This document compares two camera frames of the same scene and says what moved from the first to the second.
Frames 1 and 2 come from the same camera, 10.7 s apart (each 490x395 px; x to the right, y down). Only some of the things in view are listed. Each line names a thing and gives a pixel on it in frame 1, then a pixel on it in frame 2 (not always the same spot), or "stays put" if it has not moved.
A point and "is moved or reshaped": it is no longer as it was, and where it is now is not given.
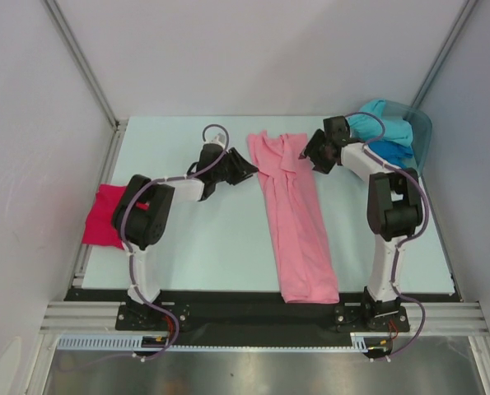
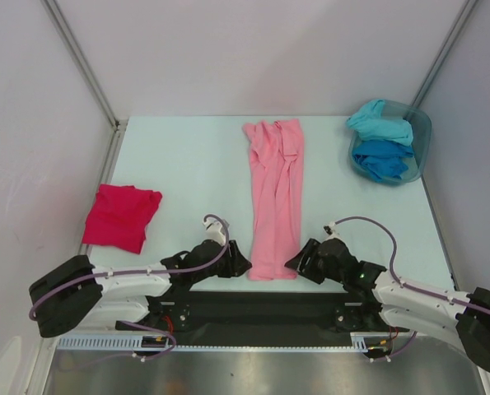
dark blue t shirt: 391,153 stays put
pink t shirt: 304,259 is moved or reshaped
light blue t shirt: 366,127 stays put
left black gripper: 244,170 to 235,262
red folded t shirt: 100,230 stays put
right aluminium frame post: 464,16 stays put
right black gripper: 319,147 to 310,259
